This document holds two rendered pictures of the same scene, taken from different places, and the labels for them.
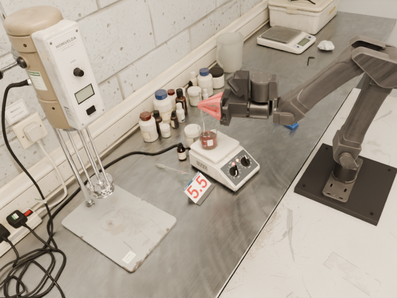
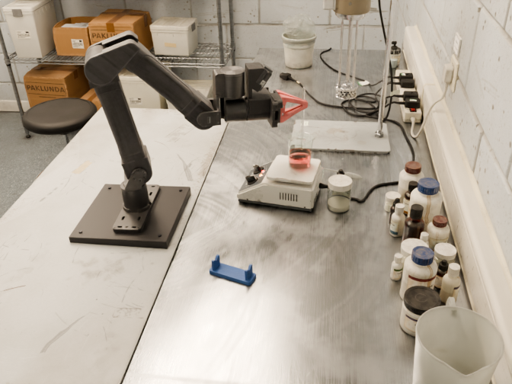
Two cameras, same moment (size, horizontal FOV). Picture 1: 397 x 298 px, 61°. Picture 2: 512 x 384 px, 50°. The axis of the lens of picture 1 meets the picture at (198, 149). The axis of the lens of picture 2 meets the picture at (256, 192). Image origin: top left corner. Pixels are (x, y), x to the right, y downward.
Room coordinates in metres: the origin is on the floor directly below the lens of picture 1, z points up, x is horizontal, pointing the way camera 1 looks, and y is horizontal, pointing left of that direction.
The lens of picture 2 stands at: (1.83, -0.76, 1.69)
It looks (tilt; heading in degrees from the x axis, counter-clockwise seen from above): 33 degrees down; 149
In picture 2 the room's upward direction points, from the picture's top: 2 degrees counter-clockwise
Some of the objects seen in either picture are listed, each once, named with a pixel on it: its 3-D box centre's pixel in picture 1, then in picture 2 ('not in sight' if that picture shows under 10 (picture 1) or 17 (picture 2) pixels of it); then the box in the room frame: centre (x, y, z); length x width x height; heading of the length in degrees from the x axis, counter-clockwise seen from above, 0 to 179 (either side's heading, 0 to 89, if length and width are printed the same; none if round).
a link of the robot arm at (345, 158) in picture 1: (347, 153); (134, 171); (0.68, -0.42, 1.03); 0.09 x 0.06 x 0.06; 162
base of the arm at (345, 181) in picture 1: (345, 168); (135, 195); (0.69, -0.43, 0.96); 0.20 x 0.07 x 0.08; 143
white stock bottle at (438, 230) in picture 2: (172, 99); (437, 235); (1.19, 0.08, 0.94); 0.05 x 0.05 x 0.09
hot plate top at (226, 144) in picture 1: (214, 145); (293, 169); (0.83, -0.05, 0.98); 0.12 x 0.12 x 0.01; 42
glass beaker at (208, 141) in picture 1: (207, 135); (301, 152); (0.83, -0.03, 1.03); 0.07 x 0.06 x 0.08; 48
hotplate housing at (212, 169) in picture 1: (221, 158); (284, 182); (0.81, -0.07, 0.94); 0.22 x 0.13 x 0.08; 42
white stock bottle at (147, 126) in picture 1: (147, 126); (411, 184); (1.02, 0.18, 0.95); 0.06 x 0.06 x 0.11
